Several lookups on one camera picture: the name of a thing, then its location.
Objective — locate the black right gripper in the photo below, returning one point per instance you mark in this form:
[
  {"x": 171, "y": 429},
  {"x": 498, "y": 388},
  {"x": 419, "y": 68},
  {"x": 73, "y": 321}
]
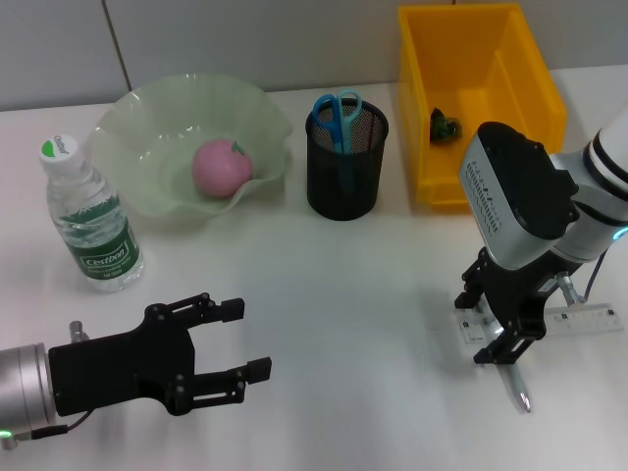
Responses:
[{"x": 525, "y": 294}]

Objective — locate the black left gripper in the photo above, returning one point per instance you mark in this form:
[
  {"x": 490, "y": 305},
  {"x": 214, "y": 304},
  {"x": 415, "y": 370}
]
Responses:
[{"x": 118, "y": 368}]

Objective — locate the silver ballpoint pen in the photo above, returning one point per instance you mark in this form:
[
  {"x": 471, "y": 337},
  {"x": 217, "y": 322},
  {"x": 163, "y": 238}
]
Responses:
[{"x": 520, "y": 387}]

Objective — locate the transparent plastic ruler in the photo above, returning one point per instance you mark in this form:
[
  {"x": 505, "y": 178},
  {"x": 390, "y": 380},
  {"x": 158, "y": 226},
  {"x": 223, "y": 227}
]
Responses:
[{"x": 584, "y": 319}]

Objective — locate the pink toy peach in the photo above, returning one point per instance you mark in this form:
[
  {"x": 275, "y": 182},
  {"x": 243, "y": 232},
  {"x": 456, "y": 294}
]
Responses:
[{"x": 221, "y": 169}]

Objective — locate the clear green-label water bottle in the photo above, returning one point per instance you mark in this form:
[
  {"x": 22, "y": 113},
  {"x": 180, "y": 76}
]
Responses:
[{"x": 98, "y": 240}]

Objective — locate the green plastic wrapper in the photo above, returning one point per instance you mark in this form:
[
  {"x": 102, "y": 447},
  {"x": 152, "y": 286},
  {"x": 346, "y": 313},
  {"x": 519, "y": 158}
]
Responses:
[{"x": 444, "y": 127}]

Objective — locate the light blue scissors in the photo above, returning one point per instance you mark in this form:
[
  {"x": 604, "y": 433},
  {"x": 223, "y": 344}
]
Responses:
[{"x": 338, "y": 110}]

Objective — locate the black mesh pen holder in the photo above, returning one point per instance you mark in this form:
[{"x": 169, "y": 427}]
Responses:
[{"x": 343, "y": 186}]

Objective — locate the pale green wavy glass bowl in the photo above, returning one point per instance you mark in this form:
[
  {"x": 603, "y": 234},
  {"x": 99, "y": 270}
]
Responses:
[{"x": 162, "y": 118}]

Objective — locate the yellow plastic bin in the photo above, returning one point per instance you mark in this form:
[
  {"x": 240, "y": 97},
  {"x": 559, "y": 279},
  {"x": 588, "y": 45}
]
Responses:
[{"x": 441, "y": 59}]

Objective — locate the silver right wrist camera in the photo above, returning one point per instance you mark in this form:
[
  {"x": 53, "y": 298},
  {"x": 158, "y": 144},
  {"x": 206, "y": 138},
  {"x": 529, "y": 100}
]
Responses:
[{"x": 515, "y": 196}]

